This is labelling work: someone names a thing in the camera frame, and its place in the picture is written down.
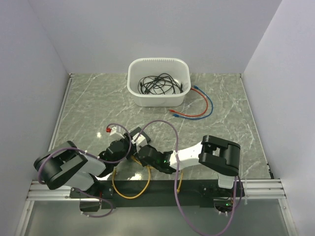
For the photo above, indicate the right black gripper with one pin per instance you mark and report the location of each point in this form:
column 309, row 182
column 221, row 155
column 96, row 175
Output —
column 140, row 159

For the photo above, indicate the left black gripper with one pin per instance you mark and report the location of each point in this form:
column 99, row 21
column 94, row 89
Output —
column 125, row 140

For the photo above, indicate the black network switch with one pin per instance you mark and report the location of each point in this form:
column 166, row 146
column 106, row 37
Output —
column 137, row 130

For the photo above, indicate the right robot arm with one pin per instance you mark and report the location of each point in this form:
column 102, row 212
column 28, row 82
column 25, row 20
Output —
column 220, row 155

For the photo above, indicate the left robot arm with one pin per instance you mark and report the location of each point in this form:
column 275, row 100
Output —
column 67, row 165

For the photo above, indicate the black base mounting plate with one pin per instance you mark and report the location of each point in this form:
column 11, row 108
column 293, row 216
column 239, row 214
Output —
column 160, row 193

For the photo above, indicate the white plastic tub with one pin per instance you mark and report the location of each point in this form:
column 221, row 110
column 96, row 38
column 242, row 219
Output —
column 165, row 97

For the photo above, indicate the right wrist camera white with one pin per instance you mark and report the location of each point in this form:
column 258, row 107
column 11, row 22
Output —
column 139, row 140

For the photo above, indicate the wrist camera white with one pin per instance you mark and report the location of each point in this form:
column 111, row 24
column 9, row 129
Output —
column 115, row 132
column 139, row 140

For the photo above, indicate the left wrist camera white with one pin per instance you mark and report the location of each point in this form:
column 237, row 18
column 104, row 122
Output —
column 115, row 132

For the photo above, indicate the aluminium frame rail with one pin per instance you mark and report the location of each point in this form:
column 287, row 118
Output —
column 253, row 188

